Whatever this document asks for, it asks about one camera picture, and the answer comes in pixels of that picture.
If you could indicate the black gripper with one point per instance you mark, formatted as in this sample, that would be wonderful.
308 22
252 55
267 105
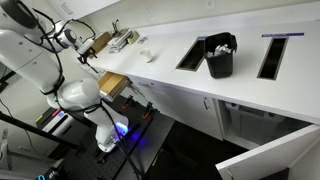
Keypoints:
89 53

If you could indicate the wooden drawer with white front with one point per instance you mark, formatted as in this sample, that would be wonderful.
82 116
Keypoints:
113 83

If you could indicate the white paper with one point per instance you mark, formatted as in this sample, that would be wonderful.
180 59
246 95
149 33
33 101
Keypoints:
222 49
210 54

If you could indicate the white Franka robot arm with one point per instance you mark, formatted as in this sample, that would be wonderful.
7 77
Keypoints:
30 63

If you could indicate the black landfill trash bin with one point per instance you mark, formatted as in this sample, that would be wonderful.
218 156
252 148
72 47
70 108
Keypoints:
220 68

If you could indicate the grey waste bin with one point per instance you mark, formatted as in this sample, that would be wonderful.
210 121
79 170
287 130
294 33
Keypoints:
246 123

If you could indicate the open white cabinet door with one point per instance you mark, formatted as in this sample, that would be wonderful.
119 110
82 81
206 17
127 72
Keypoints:
266 156

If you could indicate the brown cardboard box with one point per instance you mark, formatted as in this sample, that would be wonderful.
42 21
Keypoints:
101 41

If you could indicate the black controller box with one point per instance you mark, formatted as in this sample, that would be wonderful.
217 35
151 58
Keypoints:
53 120

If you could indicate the black stand bar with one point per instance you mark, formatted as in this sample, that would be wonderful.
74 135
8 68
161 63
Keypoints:
33 130

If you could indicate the black mounting board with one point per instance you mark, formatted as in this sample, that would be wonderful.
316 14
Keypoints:
83 166

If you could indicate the closed white cabinet door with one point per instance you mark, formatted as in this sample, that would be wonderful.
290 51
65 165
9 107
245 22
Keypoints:
186 106

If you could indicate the black device with blue light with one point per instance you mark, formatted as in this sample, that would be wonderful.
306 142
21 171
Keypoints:
50 175

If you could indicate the blue strip label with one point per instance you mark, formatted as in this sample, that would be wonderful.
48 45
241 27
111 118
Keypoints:
283 34
202 38

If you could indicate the white wall cabinet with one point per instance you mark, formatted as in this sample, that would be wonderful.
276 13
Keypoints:
86 6

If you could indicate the white wall outlet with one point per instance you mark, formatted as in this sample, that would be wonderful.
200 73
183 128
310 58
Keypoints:
210 4
151 14

